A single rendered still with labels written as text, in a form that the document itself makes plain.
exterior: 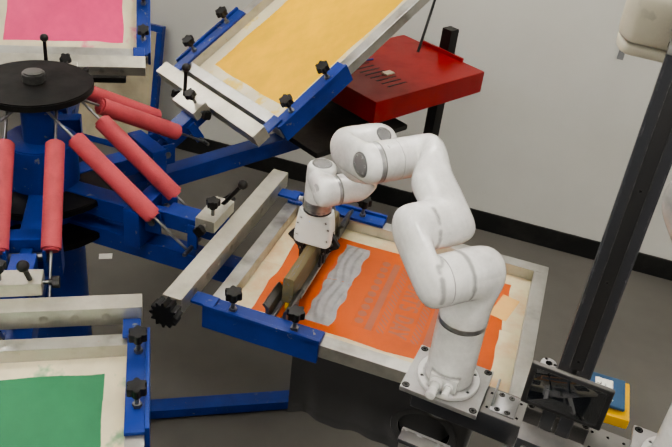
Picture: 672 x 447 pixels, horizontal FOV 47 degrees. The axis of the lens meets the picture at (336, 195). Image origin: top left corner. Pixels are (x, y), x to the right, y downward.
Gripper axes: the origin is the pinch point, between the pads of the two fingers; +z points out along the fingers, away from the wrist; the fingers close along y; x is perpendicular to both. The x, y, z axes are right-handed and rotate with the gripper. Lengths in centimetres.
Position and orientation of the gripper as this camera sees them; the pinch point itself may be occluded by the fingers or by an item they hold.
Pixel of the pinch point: (312, 256)
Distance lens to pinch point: 209.0
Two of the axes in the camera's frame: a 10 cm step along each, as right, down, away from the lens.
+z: -1.1, 8.5, 5.2
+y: 9.4, 2.5, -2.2
